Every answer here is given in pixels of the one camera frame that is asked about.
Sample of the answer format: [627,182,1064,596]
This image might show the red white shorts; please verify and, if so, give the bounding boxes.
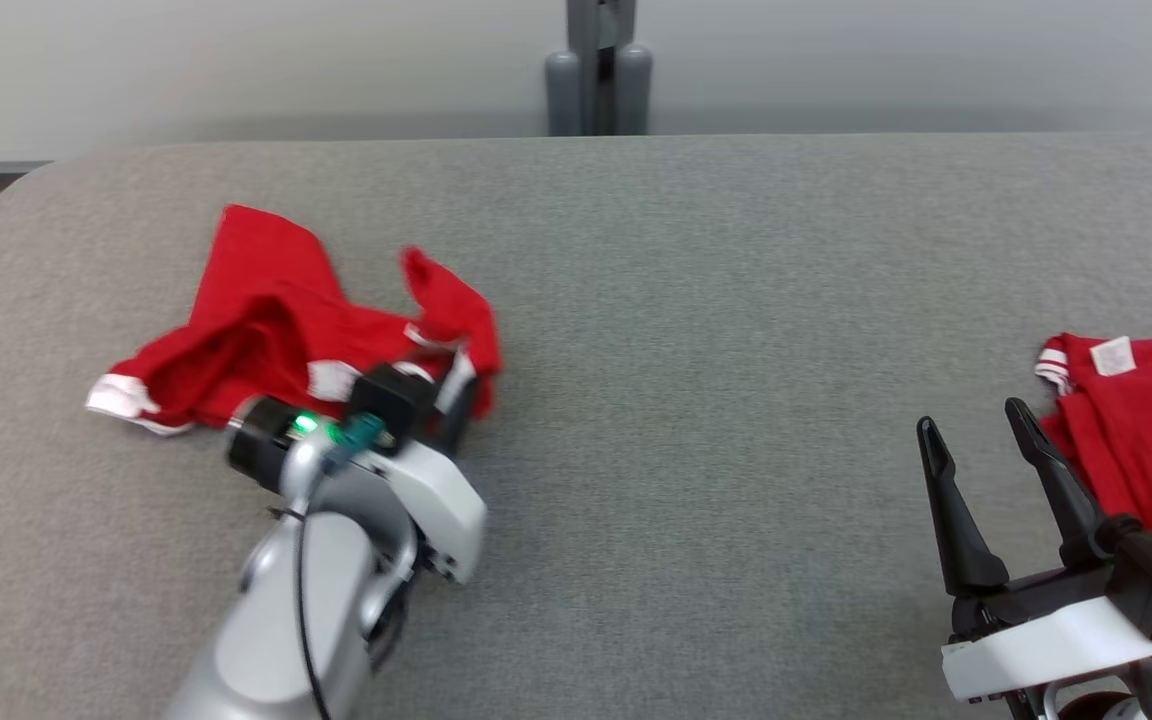
[86,204,504,437]

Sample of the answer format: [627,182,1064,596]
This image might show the teal left camera connector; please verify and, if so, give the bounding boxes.
[321,413,389,473]

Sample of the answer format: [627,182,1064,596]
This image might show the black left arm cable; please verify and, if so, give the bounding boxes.
[291,500,335,720]

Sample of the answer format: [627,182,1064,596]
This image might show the grey cylindrical post foot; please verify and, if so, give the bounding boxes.
[545,50,585,136]
[614,43,654,136]

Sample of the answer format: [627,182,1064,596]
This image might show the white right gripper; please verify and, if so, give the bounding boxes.
[916,398,1152,701]

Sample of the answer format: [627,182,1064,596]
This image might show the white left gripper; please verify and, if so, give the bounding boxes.
[376,350,489,586]

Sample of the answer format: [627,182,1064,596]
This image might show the grey metal partition post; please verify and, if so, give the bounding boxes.
[566,0,637,136]

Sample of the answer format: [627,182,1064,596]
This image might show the red white basketball jersey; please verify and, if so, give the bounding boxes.
[1034,333,1152,541]

